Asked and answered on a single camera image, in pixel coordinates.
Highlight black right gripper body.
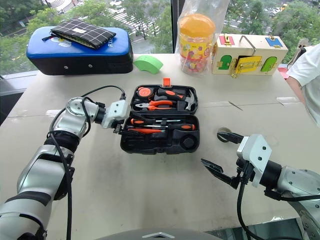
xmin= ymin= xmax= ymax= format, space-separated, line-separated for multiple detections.
xmin=230 ymin=159 xmax=256 ymax=191

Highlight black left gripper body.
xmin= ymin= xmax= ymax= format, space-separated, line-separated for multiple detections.
xmin=112 ymin=119 xmax=125 ymax=135

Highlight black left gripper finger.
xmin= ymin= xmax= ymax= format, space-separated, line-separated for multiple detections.
xmin=120 ymin=129 xmax=145 ymax=137
xmin=123 ymin=112 xmax=145 ymax=124

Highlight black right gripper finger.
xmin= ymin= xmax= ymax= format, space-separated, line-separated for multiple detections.
xmin=216 ymin=131 xmax=245 ymax=146
xmin=200 ymin=158 xmax=234 ymax=188

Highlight black plastic tool case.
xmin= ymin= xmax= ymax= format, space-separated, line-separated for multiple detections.
xmin=119 ymin=77 xmax=201 ymax=155

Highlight blue black padded case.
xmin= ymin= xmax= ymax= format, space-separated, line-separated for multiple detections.
xmin=25 ymin=25 xmax=134 ymax=76

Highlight clear tape roll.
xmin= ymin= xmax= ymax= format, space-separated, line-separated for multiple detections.
xmin=216 ymin=127 xmax=232 ymax=144

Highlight orange black tape measure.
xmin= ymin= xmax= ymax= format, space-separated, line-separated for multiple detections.
xmin=136 ymin=86 xmax=154 ymax=99

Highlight green foam arch block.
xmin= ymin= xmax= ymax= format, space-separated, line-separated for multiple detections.
xmin=132 ymin=54 xmax=164 ymax=75

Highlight red object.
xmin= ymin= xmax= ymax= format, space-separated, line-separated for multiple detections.
xmin=277 ymin=66 xmax=291 ymax=80

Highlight wooden lock latch box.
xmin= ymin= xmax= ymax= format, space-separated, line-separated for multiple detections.
xmin=210 ymin=33 xmax=289 ymax=80

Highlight orange lidded plastic jar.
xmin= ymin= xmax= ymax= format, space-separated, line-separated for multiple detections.
xmin=178 ymin=13 xmax=217 ymax=76

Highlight black white grid pouch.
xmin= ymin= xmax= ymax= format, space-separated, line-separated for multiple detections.
xmin=41 ymin=18 xmax=117 ymax=50

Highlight black window mullion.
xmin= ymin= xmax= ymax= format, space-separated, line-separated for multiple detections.
xmin=170 ymin=0 xmax=175 ymax=54

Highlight person in white shirt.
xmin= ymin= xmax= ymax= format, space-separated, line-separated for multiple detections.
xmin=285 ymin=43 xmax=320 ymax=129

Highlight clear plastic bag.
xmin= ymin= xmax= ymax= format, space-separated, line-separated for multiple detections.
xmin=174 ymin=0 xmax=230 ymax=77

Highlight orange black handled screwdriver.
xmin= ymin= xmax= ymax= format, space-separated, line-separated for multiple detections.
xmin=143 ymin=123 xmax=197 ymax=132
xmin=129 ymin=117 xmax=182 ymax=127

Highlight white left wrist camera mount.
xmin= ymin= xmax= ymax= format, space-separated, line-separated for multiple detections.
xmin=100 ymin=99 xmax=130 ymax=130

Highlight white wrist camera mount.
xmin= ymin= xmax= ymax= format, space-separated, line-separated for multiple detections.
xmin=236 ymin=133 xmax=273 ymax=189
xmin=100 ymin=99 xmax=130 ymax=130

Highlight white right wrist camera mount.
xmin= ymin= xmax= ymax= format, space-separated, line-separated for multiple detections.
xmin=236 ymin=133 xmax=273 ymax=189

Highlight orange handled pliers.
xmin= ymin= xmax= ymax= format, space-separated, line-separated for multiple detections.
xmin=134 ymin=99 xmax=174 ymax=112

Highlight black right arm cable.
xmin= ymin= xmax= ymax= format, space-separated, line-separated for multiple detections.
xmin=236 ymin=183 xmax=320 ymax=240

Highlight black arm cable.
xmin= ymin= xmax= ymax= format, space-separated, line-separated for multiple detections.
xmin=236 ymin=183 xmax=320 ymax=240
xmin=47 ymin=85 xmax=127 ymax=240

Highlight orange black handled hammer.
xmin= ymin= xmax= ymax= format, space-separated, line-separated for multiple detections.
xmin=156 ymin=87 xmax=197 ymax=112

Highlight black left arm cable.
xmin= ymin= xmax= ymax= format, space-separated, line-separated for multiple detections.
xmin=47 ymin=85 xmax=127 ymax=240

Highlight grey chair frame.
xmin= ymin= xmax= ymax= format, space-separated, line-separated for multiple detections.
xmin=287 ymin=38 xmax=308 ymax=70

